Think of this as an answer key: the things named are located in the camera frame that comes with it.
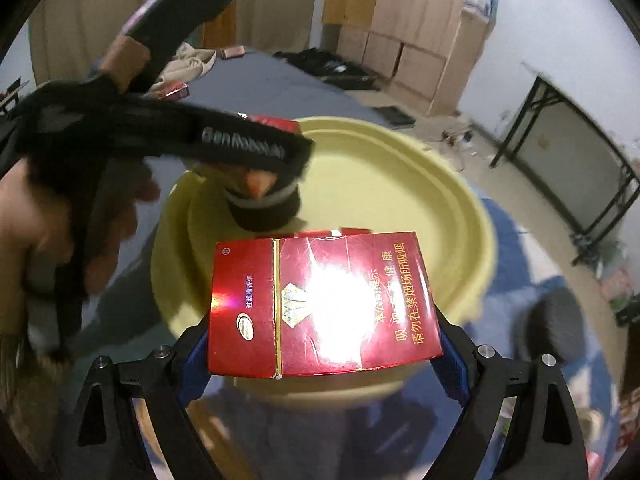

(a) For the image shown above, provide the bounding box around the black foam cylinder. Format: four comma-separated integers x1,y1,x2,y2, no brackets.
513,287,586,364

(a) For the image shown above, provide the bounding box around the red cigarette pack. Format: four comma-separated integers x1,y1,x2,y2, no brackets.
207,231,442,379

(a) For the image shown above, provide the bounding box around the person's left hand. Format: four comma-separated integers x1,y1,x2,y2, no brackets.
0,156,162,336

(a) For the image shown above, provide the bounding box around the blue white checkered rug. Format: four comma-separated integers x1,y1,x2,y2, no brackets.
188,199,626,480

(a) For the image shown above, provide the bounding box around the black open suitcase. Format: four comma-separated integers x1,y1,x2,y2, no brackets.
273,48,378,91

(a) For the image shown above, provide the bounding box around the black folding table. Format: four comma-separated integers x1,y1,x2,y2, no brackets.
490,75,639,268

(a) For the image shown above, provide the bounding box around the yellow plastic basin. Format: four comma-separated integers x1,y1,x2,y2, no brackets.
151,117,497,408

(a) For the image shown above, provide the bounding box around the black foam tray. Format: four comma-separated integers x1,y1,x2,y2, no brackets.
372,105,416,129

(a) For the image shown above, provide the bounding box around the wooden wardrobe cabinet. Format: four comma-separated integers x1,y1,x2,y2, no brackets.
322,0,495,116

